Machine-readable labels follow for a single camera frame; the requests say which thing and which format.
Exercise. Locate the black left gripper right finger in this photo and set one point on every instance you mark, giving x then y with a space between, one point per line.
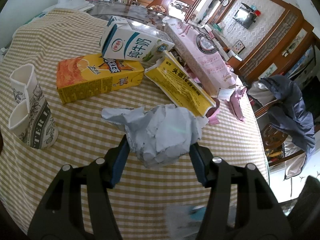
241 205

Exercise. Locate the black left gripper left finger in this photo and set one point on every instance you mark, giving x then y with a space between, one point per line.
59 213

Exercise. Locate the printed paper cup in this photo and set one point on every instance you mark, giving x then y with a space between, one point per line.
31 120

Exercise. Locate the white paper ball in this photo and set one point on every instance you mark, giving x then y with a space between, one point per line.
159 136

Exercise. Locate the long pink white box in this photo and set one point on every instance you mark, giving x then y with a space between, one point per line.
203 59

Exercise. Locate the wooden chair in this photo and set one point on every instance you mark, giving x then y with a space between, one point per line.
273 139

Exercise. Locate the checkered beige tablecloth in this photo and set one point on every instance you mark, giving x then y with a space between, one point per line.
143 194

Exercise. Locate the blue jacket on chair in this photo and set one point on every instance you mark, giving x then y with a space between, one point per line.
289 114

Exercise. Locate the orange yellow juice carton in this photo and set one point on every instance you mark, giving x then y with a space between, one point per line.
91 75

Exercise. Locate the yellow torn medicine box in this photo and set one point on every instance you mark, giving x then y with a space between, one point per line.
180 88

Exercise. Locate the white blue milk carton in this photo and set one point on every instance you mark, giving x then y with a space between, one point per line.
125 39

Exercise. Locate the wall mounted television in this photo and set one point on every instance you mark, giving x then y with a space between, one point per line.
245 16

